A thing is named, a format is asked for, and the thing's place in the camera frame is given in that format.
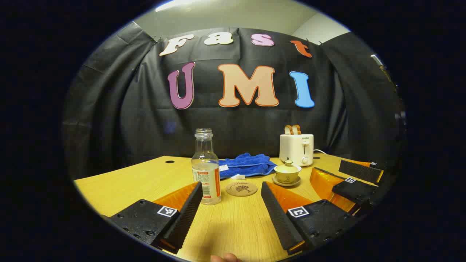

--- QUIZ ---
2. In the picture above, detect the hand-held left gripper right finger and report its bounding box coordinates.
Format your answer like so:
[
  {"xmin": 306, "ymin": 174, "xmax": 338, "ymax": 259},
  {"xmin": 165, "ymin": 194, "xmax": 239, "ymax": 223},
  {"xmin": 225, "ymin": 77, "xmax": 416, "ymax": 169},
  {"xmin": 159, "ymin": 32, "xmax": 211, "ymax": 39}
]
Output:
[{"xmin": 261, "ymin": 181, "xmax": 359, "ymax": 255}]

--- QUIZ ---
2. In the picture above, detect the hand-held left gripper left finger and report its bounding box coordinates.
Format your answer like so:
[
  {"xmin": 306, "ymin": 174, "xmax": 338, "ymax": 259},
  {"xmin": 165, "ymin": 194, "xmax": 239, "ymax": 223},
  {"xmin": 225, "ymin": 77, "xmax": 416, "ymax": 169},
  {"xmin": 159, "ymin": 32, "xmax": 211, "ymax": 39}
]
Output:
[{"xmin": 102, "ymin": 181, "xmax": 204, "ymax": 254}]

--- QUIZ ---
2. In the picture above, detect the round cork coaster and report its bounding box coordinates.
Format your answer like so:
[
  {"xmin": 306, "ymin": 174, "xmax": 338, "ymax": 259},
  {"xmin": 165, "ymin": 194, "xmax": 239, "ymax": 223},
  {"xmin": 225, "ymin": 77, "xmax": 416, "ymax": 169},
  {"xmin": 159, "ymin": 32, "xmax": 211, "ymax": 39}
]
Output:
[{"xmin": 225, "ymin": 181, "xmax": 258, "ymax": 197}]

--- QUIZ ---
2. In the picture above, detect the cream teacup lid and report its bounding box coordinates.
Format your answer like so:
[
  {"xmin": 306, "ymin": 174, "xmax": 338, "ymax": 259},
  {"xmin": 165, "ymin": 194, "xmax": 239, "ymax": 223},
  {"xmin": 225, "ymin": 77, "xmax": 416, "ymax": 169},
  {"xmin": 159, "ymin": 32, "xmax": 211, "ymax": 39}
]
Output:
[{"xmin": 274, "ymin": 160, "xmax": 302, "ymax": 174}]

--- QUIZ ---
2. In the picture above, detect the clear plastic water bottle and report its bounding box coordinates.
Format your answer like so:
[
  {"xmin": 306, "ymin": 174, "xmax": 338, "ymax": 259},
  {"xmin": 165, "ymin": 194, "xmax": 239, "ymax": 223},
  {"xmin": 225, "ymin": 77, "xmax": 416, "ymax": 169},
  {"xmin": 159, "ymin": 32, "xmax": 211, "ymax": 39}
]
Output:
[{"xmin": 191, "ymin": 128, "xmax": 222, "ymax": 205}]

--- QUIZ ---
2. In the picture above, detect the cream ceramic saucer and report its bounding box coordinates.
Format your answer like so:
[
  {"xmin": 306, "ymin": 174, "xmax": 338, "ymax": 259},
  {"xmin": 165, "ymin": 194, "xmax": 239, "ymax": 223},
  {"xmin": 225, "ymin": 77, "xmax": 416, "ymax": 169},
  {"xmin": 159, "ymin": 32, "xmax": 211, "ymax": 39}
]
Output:
[{"xmin": 272, "ymin": 176, "xmax": 301, "ymax": 187}]

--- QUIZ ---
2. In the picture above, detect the blue towel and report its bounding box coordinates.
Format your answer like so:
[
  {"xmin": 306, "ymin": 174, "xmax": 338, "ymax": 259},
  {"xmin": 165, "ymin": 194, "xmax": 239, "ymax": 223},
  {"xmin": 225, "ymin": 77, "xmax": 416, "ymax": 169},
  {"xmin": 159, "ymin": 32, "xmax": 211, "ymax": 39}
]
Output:
[{"xmin": 218, "ymin": 152, "xmax": 278, "ymax": 180}]

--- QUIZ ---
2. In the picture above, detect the white toaster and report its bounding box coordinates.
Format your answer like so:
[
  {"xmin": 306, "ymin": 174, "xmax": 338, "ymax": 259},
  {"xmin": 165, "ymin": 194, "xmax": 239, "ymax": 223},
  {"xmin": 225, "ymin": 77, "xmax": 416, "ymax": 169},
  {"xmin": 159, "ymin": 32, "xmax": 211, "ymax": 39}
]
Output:
[{"xmin": 279, "ymin": 134, "xmax": 314, "ymax": 167}]

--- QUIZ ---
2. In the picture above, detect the black backdrop cloth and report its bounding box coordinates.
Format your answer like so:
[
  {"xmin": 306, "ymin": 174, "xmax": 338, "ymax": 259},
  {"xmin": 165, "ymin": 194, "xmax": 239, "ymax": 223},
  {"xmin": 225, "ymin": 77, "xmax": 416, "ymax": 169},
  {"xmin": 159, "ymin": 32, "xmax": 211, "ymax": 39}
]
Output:
[{"xmin": 62, "ymin": 21, "xmax": 406, "ymax": 180}]

